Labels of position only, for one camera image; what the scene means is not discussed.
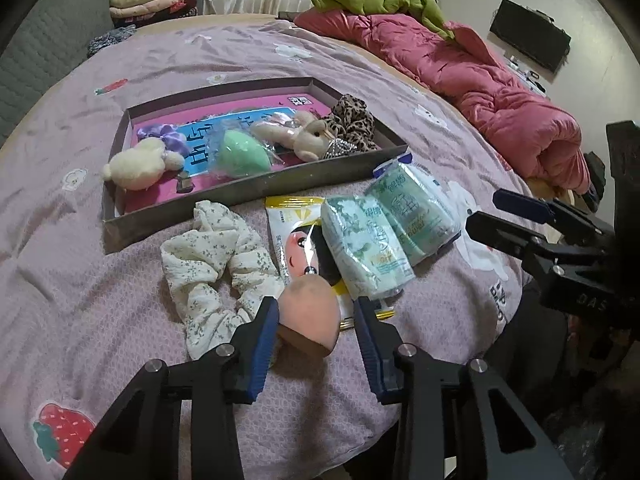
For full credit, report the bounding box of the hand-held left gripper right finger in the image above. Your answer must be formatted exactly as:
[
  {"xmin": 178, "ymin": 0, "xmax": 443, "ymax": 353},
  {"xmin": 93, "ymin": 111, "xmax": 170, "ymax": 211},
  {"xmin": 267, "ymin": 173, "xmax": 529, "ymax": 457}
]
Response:
[{"xmin": 352, "ymin": 296, "xmax": 576, "ymax": 480}]

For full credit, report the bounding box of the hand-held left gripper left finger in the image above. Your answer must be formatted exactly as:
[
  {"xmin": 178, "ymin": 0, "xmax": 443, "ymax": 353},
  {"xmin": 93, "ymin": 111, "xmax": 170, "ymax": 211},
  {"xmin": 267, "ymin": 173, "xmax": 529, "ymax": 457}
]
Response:
[{"xmin": 65, "ymin": 296, "xmax": 281, "ymax": 480}]

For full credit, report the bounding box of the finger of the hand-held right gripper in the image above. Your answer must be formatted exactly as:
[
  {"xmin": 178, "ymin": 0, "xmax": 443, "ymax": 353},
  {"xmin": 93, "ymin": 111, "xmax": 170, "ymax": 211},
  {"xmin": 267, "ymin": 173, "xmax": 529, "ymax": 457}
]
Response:
[
  {"xmin": 465, "ymin": 210, "xmax": 556, "ymax": 271},
  {"xmin": 492, "ymin": 189, "xmax": 608, "ymax": 246}
]

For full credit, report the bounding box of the peach makeup sponge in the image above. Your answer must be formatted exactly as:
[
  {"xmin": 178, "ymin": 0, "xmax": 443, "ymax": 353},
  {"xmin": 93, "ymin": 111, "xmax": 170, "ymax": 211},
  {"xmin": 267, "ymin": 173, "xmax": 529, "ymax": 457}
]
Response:
[{"xmin": 276, "ymin": 279, "xmax": 343, "ymax": 358}]

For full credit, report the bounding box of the green tissue packet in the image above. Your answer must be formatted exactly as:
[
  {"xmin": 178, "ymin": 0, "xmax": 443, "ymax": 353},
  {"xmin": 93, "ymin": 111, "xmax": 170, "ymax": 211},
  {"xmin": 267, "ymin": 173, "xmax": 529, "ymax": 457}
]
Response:
[
  {"xmin": 320, "ymin": 194, "xmax": 416, "ymax": 301},
  {"xmin": 367, "ymin": 160, "xmax": 461, "ymax": 267}
]

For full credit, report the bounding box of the white floral scrunchie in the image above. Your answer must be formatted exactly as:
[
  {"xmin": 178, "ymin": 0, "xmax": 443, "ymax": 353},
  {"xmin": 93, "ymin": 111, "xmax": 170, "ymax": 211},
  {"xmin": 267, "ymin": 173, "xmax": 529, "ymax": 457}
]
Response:
[{"xmin": 160, "ymin": 200, "xmax": 286, "ymax": 361}]

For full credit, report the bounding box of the blue and white tissue packet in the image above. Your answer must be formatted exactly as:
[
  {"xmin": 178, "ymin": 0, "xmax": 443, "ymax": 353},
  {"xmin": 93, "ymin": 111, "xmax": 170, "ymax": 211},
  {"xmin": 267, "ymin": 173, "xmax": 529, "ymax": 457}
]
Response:
[{"xmin": 372, "ymin": 152, "xmax": 418, "ymax": 181}]

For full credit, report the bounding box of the yellow cartoon wet wipes packet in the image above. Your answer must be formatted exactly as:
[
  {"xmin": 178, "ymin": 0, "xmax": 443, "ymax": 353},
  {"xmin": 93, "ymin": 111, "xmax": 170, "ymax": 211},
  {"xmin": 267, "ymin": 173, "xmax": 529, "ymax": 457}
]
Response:
[{"xmin": 264, "ymin": 195, "xmax": 396, "ymax": 333}]

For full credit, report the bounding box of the shallow brown cardboard box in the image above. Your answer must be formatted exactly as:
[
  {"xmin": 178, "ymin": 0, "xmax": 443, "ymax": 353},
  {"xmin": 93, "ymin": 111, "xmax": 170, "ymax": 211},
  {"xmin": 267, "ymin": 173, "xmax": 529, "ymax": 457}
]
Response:
[{"xmin": 102, "ymin": 77, "xmax": 411, "ymax": 256}]

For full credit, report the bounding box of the leopard print scrunchie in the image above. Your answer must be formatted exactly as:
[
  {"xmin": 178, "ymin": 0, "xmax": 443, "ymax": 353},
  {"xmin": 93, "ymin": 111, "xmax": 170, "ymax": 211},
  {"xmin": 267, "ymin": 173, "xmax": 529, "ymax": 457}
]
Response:
[{"xmin": 322, "ymin": 94, "xmax": 381, "ymax": 153}]

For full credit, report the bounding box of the green makeup sponge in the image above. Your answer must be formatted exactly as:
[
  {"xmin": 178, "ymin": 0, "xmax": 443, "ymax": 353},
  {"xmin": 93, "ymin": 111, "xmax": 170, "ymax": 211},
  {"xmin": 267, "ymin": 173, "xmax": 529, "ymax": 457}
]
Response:
[{"xmin": 207, "ymin": 122, "xmax": 281, "ymax": 181}]

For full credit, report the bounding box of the beige plush bunny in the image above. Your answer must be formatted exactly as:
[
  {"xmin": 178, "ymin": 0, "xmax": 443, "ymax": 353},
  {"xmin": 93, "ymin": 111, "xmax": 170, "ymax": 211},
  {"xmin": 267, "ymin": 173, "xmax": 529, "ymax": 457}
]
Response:
[{"xmin": 250, "ymin": 110, "xmax": 358, "ymax": 163}]

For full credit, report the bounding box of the cream plush doll purple dress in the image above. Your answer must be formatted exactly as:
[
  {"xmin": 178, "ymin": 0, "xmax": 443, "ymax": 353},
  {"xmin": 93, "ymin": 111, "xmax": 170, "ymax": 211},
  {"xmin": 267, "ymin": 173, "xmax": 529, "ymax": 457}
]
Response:
[{"xmin": 103, "ymin": 122, "xmax": 193, "ymax": 191}]

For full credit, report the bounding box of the pink quilt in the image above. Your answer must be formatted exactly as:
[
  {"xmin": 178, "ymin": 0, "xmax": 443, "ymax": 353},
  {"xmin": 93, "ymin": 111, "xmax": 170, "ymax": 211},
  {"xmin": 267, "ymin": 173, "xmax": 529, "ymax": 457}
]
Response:
[{"xmin": 294, "ymin": 12, "xmax": 591, "ymax": 193}]

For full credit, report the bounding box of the cluttered white tv shelf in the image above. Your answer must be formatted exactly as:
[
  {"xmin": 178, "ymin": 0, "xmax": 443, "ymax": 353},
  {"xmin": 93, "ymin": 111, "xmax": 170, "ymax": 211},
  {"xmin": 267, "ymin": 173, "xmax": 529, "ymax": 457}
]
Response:
[{"xmin": 505, "ymin": 55, "xmax": 548, "ymax": 93}]

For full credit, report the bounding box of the purple printed bed blanket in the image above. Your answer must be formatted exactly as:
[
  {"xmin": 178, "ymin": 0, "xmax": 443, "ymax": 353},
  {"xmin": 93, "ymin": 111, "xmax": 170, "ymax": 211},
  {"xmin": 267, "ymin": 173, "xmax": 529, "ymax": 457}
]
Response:
[{"xmin": 0, "ymin": 15, "xmax": 526, "ymax": 466}]

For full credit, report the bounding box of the green garment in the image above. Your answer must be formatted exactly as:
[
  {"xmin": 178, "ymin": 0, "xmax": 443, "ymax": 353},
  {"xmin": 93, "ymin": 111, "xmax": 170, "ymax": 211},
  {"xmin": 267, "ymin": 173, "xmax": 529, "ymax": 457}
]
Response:
[{"xmin": 310, "ymin": 0, "xmax": 456, "ymax": 41}]

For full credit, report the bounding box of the blue patterned knit cloth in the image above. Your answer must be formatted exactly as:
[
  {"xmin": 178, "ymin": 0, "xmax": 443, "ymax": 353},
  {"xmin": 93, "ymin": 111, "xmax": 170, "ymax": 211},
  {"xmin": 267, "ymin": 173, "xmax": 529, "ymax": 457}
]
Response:
[{"xmin": 87, "ymin": 25, "xmax": 138, "ymax": 58}]

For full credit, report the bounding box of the grey quilted headboard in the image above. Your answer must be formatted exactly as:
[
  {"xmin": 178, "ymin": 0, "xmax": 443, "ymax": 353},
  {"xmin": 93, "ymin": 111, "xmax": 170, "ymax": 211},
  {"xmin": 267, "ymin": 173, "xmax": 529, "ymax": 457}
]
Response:
[{"xmin": 0, "ymin": 0, "xmax": 113, "ymax": 146}]

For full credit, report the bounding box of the black wall television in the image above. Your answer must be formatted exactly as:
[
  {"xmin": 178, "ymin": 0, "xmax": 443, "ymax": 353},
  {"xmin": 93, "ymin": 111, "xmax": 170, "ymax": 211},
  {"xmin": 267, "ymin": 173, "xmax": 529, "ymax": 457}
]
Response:
[{"xmin": 489, "ymin": 0, "xmax": 572, "ymax": 73}]

